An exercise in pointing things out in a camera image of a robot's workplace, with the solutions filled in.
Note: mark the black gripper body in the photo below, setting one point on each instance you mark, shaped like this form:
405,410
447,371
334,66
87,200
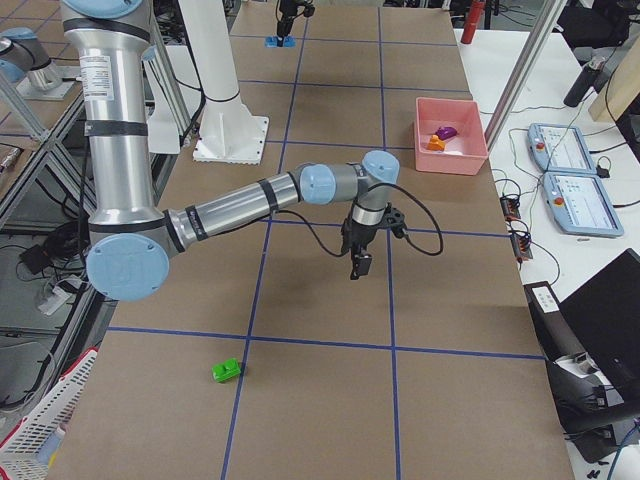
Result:
358,237
286,21

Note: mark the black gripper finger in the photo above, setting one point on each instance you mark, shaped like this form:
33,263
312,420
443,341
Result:
284,27
361,263

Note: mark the long blue toy block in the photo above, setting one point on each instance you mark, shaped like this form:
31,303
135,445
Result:
280,42

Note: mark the orange toy block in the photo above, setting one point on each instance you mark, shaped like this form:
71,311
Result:
435,143

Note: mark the purple toy block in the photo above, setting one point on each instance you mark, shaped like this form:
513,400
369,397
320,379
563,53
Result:
446,132

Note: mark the green toy block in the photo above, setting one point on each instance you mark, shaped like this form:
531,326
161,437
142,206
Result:
226,370

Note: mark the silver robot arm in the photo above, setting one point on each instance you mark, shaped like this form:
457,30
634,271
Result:
132,241

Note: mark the pink plastic box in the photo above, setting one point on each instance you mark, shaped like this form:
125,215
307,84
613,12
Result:
465,153

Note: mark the red cylinder bottle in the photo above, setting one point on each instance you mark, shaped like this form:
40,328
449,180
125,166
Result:
472,20

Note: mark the upper teach pendant tablet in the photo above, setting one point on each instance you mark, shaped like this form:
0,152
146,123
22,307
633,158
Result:
560,148

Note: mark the teach pendant tablet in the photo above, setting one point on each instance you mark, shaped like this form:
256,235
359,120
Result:
560,148
579,205

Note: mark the lower teach pendant tablet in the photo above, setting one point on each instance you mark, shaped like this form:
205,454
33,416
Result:
579,205

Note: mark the black laptop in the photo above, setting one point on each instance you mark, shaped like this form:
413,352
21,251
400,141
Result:
604,315

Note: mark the black water bottle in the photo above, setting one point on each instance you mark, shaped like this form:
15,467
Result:
585,80

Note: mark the white plastic basket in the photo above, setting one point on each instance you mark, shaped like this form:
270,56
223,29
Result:
31,447

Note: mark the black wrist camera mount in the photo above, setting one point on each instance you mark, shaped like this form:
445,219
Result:
394,220

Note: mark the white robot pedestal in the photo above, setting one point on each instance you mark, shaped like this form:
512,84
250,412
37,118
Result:
228,132

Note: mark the aluminium frame post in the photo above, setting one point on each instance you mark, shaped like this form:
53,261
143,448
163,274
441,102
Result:
533,46

